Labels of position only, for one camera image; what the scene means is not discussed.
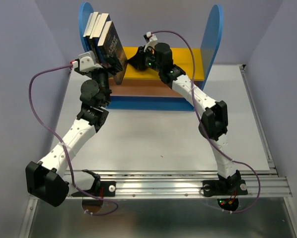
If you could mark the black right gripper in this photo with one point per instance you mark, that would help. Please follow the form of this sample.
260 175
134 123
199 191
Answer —
136 60

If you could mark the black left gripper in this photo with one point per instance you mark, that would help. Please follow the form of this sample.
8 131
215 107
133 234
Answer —
115 67

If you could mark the A Tale Of Two Cities book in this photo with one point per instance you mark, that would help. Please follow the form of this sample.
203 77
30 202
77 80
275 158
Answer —
110 45

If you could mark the Nineteen Eighty-Four book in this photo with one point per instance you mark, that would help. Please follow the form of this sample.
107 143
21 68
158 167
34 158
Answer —
94 35

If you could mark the green cover book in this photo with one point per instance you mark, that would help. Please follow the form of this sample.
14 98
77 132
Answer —
88 29

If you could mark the Three Days To See book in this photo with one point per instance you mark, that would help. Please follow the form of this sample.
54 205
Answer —
104 18

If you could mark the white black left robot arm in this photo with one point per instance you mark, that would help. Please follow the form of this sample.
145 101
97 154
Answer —
44 178

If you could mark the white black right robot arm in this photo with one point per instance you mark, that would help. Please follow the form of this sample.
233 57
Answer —
212 115

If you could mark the blue yellow wooden bookshelf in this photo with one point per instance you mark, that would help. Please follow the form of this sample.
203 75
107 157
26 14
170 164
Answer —
135 102

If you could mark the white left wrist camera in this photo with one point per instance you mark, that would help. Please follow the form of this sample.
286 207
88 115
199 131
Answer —
86 62

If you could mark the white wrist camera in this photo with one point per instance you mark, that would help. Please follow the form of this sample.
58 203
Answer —
151 40
86 62

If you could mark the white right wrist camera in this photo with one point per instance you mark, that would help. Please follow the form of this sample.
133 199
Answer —
151 40

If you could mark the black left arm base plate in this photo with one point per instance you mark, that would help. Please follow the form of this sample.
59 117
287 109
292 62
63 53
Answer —
103 189

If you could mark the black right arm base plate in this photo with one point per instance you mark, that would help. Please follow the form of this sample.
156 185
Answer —
216 188

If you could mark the aluminium mounting rail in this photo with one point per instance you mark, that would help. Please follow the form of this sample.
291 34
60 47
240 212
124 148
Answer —
176 184

